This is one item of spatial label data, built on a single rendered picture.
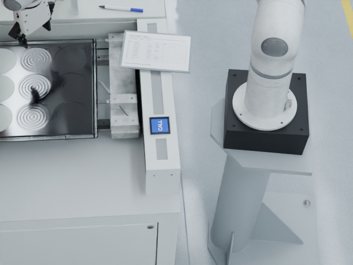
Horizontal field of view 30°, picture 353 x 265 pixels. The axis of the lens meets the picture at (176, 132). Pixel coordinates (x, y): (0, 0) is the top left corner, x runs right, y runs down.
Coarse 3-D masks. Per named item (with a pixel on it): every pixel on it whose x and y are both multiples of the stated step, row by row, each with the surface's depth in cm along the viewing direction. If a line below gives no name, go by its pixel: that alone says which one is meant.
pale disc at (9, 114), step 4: (0, 108) 193; (4, 108) 193; (8, 108) 193; (0, 112) 192; (4, 112) 192; (8, 112) 192; (0, 116) 191; (4, 116) 191; (8, 116) 191; (12, 116) 191; (0, 120) 190; (4, 120) 190; (8, 120) 190; (0, 124) 189; (4, 124) 190; (8, 124) 190; (0, 128) 189; (4, 128) 189
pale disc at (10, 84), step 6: (0, 78) 199; (6, 78) 199; (0, 84) 197; (6, 84) 198; (12, 84) 198; (0, 90) 196; (6, 90) 196; (12, 90) 196; (0, 96) 195; (6, 96) 195
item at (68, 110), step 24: (24, 48) 206; (48, 48) 206; (72, 48) 206; (24, 72) 200; (48, 72) 201; (72, 72) 201; (24, 96) 195; (48, 96) 196; (72, 96) 196; (24, 120) 191; (48, 120) 191; (72, 120) 191
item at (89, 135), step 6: (0, 138) 186; (6, 138) 186; (12, 138) 187; (18, 138) 187; (24, 138) 187; (30, 138) 187; (36, 138) 187; (42, 138) 187; (48, 138) 187; (54, 138) 188; (60, 138) 188; (66, 138) 188; (72, 138) 188; (78, 138) 188; (84, 138) 189; (90, 138) 189
